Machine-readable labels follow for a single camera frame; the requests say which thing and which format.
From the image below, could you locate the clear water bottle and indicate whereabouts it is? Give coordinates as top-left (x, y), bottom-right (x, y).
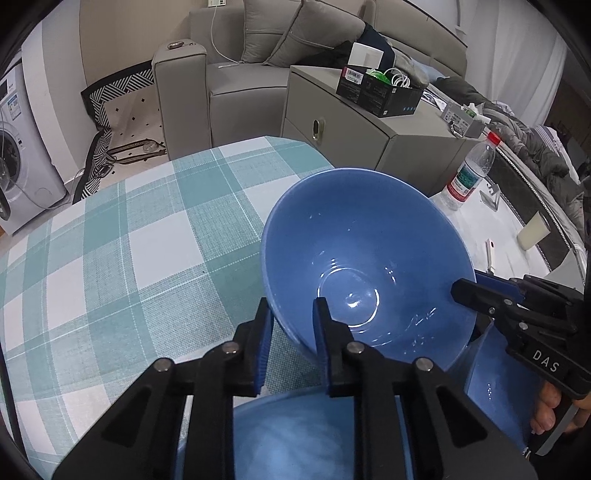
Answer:
top-left (434, 131), bottom-right (501, 211)

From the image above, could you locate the blue bowl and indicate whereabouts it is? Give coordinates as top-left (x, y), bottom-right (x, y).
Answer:
top-left (260, 168), bottom-right (476, 369)
top-left (174, 322), bottom-right (541, 480)

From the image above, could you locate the cream round plate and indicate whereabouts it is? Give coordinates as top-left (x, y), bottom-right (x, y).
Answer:
top-left (173, 395), bottom-right (193, 480)

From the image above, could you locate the cream cup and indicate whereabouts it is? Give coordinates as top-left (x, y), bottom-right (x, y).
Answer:
top-left (517, 212), bottom-right (551, 251)

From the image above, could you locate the patterned floor mat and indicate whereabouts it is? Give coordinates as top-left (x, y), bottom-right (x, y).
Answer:
top-left (73, 61), bottom-right (168, 203)

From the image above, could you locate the grey cushion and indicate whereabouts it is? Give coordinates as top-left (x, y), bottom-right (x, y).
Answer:
top-left (242, 0), bottom-right (301, 63)
top-left (264, 1), bottom-right (366, 68)

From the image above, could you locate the white small box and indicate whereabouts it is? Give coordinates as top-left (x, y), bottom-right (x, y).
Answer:
top-left (346, 42), bottom-right (384, 70)

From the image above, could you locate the black box with cables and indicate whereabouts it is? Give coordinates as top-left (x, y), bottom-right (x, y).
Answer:
top-left (337, 66), bottom-right (424, 118)

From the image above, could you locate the white washing machine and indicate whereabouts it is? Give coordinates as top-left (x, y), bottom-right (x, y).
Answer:
top-left (1, 61), bottom-right (67, 235)

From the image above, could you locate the grey bedside cabinet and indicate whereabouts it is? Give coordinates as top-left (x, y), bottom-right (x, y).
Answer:
top-left (281, 66), bottom-right (478, 197)

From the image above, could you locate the teal checked tablecloth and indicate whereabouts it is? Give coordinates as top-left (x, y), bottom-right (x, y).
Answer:
top-left (1, 137), bottom-right (329, 479)

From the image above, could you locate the grey sofa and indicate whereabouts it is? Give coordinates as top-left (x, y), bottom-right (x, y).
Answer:
top-left (151, 1), bottom-right (468, 159)

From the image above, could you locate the person's right hand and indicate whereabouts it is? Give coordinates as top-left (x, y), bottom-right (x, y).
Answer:
top-left (530, 381), bottom-right (591, 435)

